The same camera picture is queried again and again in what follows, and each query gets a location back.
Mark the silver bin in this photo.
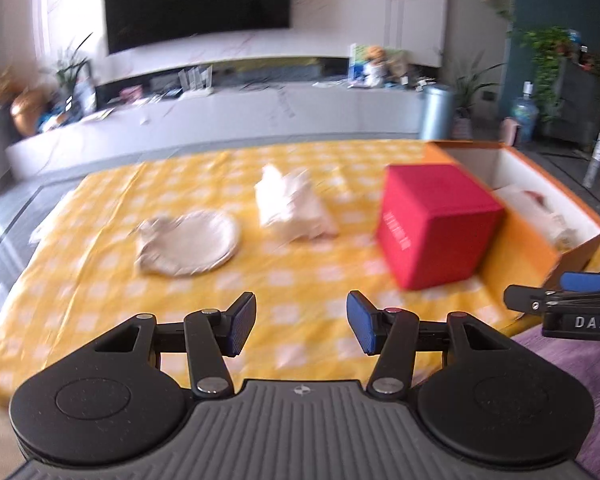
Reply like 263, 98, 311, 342
419, 85, 456, 142

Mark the black flat television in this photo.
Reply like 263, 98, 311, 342
102, 0, 292, 55

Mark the white marble console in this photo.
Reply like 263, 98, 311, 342
5, 80, 426, 181

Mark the blue water bottle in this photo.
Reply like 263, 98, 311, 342
511, 82, 539, 143

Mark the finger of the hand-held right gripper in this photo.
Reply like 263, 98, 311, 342
504, 285, 600, 316
560, 271, 600, 293

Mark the white router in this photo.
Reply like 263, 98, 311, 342
180, 66, 216, 97

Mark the yellow checked tablecloth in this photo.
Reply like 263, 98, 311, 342
0, 137, 600, 406

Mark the gold pumpkin ornament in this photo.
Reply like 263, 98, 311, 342
9, 87, 47, 137

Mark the thin-leaf potted plant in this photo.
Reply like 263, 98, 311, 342
40, 34, 94, 102

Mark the green picture card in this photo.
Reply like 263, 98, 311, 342
350, 42, 369, 81

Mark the red box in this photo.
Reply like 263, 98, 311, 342
376, 162, 506, 291

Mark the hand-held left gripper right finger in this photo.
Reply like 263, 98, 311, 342
346, 290, 511, 402

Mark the purple fuzzy blanket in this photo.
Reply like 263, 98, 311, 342
510, 325, 600, 480

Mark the white spray can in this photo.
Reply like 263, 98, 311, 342
584, 130, 600, 189

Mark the orange cardboard box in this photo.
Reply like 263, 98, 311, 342
425, 141, 600, 288

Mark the pale yellow cloth bag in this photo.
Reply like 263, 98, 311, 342
255, 164, 340, 242

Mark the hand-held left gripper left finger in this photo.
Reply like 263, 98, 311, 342
92, 291, 257, 401

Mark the long-leaf potted plant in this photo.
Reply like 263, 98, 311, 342
452, 57, 502, 138

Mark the teddy bear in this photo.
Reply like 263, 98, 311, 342
365, 46, 387, 86

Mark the bushy green plant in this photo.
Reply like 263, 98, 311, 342
520, 27, 581, 126

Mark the dark cabinet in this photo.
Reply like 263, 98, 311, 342
545, 60, 600, 147

